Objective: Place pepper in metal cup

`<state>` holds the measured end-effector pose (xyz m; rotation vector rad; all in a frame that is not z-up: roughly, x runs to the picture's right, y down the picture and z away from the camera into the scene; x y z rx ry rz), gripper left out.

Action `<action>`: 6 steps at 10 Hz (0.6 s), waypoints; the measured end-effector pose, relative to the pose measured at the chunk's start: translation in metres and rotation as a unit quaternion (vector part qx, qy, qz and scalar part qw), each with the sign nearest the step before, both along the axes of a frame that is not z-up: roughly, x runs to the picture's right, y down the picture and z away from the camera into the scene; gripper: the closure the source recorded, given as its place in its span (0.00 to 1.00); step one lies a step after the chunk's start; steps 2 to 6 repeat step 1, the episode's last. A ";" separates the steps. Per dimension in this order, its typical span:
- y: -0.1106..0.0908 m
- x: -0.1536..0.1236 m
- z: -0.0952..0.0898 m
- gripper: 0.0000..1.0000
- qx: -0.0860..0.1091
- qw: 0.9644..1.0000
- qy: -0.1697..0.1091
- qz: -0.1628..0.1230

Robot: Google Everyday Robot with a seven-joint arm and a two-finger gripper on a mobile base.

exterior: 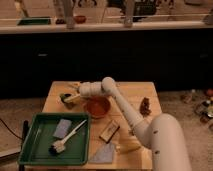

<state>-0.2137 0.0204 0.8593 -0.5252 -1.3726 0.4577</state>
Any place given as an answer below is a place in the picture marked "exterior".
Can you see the distant green tray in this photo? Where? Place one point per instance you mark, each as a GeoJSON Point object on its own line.
{"type": "Point", "coordinates": [34, 21]}

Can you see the pine cone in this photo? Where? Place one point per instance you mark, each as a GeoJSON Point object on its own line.
{"type": "Point", "coordinates": [144, 107]}

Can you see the blue sponge in tray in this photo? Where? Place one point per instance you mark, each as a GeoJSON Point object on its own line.
{"type": "Point", "coordinates": [62, 128]}

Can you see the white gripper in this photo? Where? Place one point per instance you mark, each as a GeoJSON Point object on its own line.
{"type": "Point", "coordinates": [86, 89]}

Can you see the wooden block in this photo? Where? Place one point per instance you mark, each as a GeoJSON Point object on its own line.
{"type": "Point", "coordinates": [109, 131]}

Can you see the yellow banana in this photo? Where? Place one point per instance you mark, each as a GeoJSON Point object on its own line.
{"type": "Point", "coordinates": [127, 147]}

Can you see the green plastic tray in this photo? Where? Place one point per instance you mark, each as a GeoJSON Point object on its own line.
{"type": "Point", "coordinates": [40, 137]}

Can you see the distant red bowl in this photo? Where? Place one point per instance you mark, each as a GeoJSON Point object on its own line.
{"type": "Point", "coordinates": [79, 19]}

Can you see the silver fork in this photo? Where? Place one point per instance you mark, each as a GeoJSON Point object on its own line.
{"type": "Point", "coordinates": [131, 133]}

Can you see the grey blue cloth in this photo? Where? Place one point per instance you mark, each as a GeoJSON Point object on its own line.
{"type": "Point", "coordinates": [104, 155]}

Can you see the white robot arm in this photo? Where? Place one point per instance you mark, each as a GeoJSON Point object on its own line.
{"type": "Point", "coordinates": [163, 134]}

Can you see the white dish brush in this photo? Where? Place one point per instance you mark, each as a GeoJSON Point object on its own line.
{"type": "Point", "coordinates": [59, 146]}

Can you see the small metal cup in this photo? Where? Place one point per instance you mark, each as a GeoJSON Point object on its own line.
{"type": "Point", "coordinates": [66, 99]}

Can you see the orange plastic bowl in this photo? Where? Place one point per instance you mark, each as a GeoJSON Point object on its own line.
{"type": "Point", "coordinates": [97, 107]}

